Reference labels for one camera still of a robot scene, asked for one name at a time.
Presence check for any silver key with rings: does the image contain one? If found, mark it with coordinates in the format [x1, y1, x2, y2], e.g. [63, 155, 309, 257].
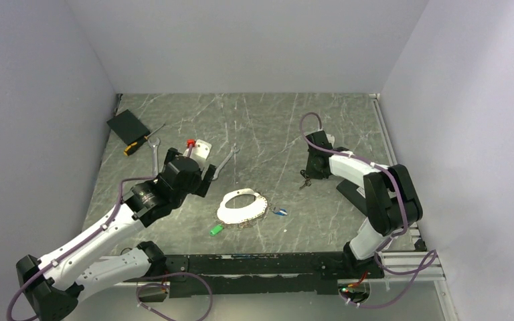
[299, 170, 311, 191]

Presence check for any blue key tag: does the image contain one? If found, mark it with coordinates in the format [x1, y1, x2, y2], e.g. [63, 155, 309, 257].
[272, 207, 288, 216]

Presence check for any green key tag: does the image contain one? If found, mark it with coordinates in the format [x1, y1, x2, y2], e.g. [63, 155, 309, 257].
[209, 225, 224, 236]

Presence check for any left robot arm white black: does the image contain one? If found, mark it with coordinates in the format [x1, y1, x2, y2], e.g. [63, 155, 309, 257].
[6, 140, 216, 320]

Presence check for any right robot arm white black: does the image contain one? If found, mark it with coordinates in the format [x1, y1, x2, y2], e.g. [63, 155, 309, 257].
[301, 130, 423, 278]

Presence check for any long silver wrench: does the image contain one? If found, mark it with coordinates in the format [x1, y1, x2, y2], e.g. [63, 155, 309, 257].
[147, 137, 160, 177]

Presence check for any black plate right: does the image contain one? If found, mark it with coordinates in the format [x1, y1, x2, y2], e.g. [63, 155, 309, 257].
[336, 180, 368, 217]

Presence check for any short silver wrench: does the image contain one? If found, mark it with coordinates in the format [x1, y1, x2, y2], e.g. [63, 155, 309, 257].
[212, 144, 240, 181]

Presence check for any yellow black screwdriver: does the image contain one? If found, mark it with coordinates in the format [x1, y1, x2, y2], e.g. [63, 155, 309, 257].
[124, 123, 166, 156]

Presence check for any black box left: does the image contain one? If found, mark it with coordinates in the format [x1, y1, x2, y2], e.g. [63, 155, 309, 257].
[106, 110, 151, 145]

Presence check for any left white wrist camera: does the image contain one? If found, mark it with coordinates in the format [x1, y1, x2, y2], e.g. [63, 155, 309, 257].
[185, 139, 212, 170]

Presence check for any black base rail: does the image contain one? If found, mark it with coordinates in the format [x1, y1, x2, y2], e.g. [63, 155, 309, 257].
[124, 250, 386, 300]

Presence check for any aluminium frame rail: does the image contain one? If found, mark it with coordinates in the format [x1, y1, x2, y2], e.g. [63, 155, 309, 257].
[369, 94, 445, 282]

